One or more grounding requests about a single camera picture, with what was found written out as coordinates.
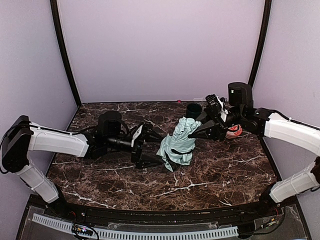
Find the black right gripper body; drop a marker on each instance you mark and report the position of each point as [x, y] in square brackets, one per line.
[216, 127]

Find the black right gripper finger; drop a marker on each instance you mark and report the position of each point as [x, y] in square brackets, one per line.
[202, 117]
[208, 130]

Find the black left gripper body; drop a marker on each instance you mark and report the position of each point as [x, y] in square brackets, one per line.
[136, 149]

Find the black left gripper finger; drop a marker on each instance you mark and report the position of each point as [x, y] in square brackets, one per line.
[146, 161]
[149, 135]

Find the mint green folding umbrella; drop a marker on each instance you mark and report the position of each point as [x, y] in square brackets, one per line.
[177, 149]

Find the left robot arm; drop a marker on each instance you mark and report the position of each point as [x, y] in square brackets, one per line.
[111, 134]

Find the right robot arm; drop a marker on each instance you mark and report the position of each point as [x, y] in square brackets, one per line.
[273, 124]

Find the black cylindrical cup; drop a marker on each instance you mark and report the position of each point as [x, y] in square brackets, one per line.
[193, 110]

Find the red white patterned bowl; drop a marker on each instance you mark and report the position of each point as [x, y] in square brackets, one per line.
[234, 132]

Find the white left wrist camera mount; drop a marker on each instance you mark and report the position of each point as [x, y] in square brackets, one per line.
[136, 135]

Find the black curved front rail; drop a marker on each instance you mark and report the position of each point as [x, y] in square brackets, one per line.
[240, 214]

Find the grey slotted cable duct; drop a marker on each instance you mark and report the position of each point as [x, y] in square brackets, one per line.
[121, 231]

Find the right black frame post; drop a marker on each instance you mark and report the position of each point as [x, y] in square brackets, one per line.
[261, 42]

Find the black frame post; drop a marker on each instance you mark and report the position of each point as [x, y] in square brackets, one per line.
[63, 51]
[261, 42]

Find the left black frame post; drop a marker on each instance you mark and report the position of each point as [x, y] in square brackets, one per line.
[63, 51]

